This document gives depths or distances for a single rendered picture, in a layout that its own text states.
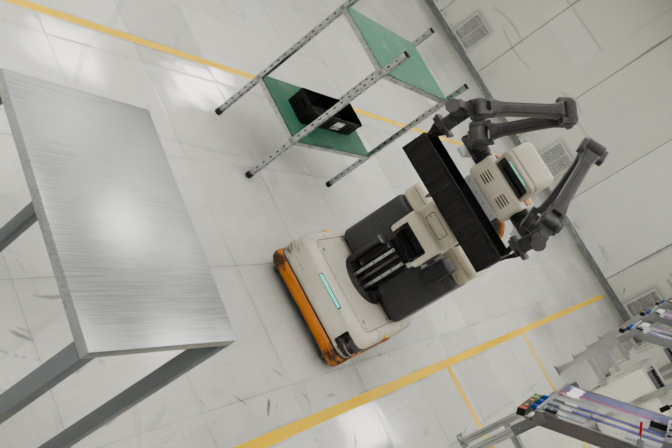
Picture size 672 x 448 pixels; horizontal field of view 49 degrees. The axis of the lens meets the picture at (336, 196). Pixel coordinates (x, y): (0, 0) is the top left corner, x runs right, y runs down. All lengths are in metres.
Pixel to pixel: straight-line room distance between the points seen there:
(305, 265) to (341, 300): 0.24
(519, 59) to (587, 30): 1.03
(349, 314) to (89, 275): 2.05
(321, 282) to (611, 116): 7.98
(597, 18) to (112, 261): 10.13
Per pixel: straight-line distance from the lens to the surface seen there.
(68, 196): 1.69
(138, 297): 1.66
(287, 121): 3.92
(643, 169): 10.87
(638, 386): 6.82
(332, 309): 3.49
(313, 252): 3.52
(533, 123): 3.14
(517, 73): 11.41
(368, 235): 3.73
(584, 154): 3.01
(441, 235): 3.32
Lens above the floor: 1.86
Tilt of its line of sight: 23 degrees down
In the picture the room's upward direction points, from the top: 55 degrees clockwise
